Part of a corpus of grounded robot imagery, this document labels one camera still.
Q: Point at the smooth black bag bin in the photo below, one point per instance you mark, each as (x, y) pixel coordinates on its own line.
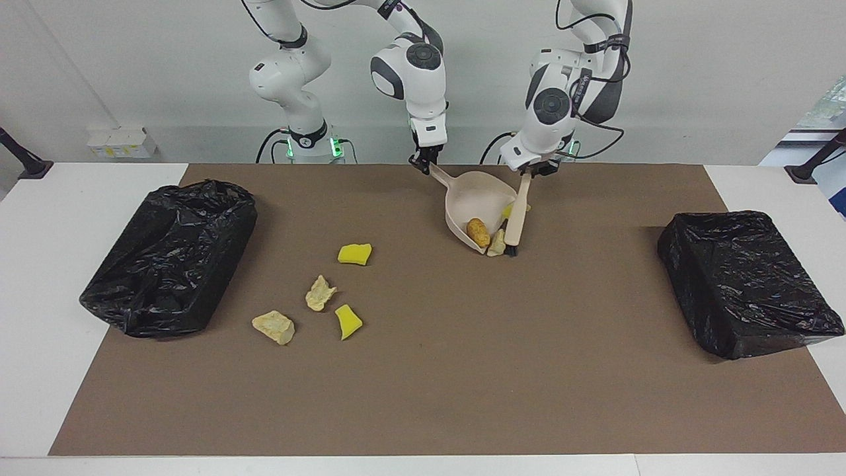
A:
(747, 284)

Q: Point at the open crumpled black bag bin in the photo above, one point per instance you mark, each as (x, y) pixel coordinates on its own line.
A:
(172, 264)

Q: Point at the brown oval toy bun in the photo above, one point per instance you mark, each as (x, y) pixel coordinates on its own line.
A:
(478, 233)

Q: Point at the beige brush with black bristles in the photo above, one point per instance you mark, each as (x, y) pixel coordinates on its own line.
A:
(517, 225)

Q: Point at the brown table mat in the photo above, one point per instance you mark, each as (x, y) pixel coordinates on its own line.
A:
(423, 396)

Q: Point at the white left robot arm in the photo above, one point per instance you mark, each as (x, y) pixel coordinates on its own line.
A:
(538, 142)

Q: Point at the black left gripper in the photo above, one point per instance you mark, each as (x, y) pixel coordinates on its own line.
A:
(542, 166)

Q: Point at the yellow wedge sponge piece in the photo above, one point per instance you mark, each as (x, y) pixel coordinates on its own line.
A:
(347, 322)

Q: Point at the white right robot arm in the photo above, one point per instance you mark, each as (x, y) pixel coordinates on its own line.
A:
(429, 99)

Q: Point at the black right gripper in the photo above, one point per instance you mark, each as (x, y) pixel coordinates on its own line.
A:
(426, 153)

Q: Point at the yellow rectangular sponge piece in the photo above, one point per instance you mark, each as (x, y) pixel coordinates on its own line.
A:
(355, 254)

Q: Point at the green and yellow sponge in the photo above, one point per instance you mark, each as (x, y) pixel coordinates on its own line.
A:
(507, 211)

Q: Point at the white wall power strip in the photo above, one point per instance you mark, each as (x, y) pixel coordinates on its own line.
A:
(122, 142)

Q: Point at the black clamp stand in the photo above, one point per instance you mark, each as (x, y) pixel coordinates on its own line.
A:
(26, 164)
(816, 162)

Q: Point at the pale beige crumpled chunk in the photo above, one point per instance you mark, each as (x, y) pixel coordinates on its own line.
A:
(320, 294)
(273, 328)

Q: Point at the beige plastic dustpan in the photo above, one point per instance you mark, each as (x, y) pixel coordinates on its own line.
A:
(472, 198)

